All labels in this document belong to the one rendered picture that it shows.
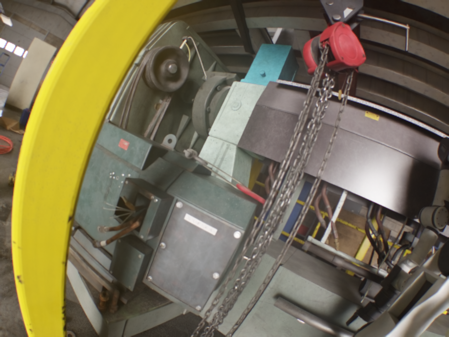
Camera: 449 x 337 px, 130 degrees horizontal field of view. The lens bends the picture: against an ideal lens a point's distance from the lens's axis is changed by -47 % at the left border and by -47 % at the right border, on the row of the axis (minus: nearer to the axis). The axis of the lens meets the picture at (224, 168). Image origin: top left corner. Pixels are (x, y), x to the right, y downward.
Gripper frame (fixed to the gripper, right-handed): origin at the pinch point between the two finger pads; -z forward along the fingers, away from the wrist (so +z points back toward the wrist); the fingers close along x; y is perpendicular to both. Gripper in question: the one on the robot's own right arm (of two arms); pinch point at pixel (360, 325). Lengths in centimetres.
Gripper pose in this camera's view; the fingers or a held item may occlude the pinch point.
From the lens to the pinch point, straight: 91.1
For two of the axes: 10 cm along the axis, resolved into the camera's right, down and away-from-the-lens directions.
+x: -7.2, -5.5, 4.2
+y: -4.0, -1.7, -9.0
